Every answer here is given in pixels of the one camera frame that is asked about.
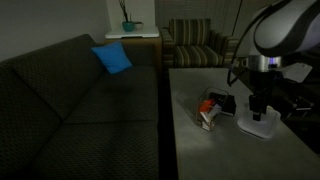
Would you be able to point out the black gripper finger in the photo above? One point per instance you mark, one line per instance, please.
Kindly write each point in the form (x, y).
(256, 116)

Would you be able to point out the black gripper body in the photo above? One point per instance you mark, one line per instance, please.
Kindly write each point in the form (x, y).
(262, 83)

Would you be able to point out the white plastic container lid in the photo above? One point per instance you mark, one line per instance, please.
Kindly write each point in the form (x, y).
(264, 128)

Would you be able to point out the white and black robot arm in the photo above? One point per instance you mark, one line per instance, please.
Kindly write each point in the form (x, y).
(276, 30)

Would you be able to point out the clear plastic storage container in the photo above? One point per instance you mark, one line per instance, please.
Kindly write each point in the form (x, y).
(210, 104)

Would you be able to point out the striped armchair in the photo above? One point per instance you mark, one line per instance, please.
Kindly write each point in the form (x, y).
(191, 43)

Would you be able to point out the wooden side table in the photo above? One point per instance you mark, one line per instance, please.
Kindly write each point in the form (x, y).
(144, 50)

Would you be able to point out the white tray on side table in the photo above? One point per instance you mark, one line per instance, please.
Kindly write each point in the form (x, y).
(145, 32)

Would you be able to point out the small white bowl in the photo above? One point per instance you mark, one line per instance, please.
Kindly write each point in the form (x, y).
(138, 25)

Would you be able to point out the teal plant pot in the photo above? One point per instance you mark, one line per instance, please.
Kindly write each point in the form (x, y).
(128, 26)

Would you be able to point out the blue throw pillow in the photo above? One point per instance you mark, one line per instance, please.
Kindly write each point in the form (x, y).
(113, 57)

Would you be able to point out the dark patterned sofa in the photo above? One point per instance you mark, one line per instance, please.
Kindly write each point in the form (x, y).
(63, 116)

